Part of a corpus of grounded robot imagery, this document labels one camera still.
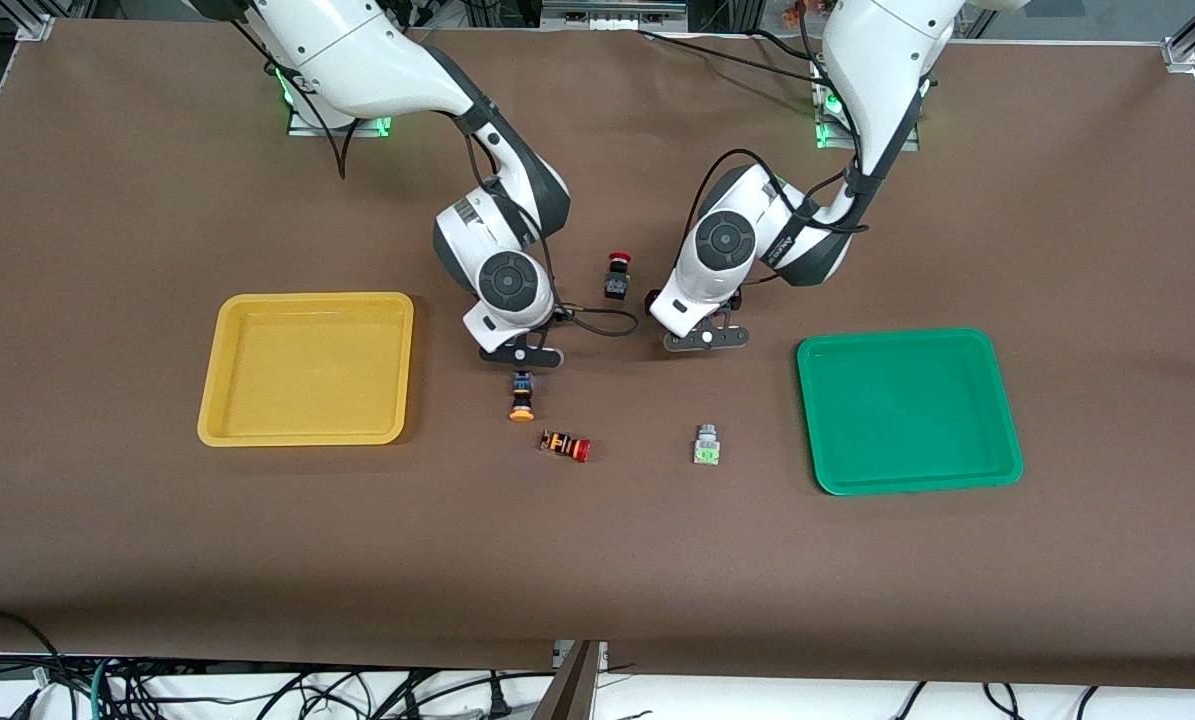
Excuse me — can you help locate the red button orange striped base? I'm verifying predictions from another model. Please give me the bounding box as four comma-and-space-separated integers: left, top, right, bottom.
540, 429, 592, 463

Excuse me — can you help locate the yellow plastic tray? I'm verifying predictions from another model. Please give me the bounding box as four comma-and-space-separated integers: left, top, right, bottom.
197, 292, 416, 448

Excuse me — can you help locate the green plastic tray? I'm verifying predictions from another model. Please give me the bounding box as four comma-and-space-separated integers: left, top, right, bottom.
796, 328, 1024, 497

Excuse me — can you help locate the brown table cover sheet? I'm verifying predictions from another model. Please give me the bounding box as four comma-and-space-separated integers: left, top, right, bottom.
0, 18, 1195, 691

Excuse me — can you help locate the grey metal box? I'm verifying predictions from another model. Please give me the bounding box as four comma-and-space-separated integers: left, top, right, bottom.
540, 0, 690, 31

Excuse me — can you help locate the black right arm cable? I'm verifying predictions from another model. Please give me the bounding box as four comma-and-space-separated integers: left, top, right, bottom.
227, 20, 640, 338

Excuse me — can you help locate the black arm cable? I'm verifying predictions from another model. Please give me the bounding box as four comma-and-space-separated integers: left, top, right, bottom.
645, 0, 870, 306
227, 20, 640, 338

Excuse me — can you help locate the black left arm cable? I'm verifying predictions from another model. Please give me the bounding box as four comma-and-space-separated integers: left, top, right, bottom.
645, 0, 870, 306

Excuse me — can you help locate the black cable on table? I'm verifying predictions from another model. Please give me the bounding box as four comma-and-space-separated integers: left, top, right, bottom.
637, 28, 828, 76

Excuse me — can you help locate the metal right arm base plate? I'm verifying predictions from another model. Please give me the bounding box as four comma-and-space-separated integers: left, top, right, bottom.
287, 95, 394, 138

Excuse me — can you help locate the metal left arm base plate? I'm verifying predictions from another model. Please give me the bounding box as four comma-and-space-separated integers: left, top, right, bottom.
812, 60, 921, 152

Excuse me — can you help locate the metal table leg bracket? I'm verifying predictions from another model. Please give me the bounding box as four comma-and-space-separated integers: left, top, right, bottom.
532, 640, 610, 720

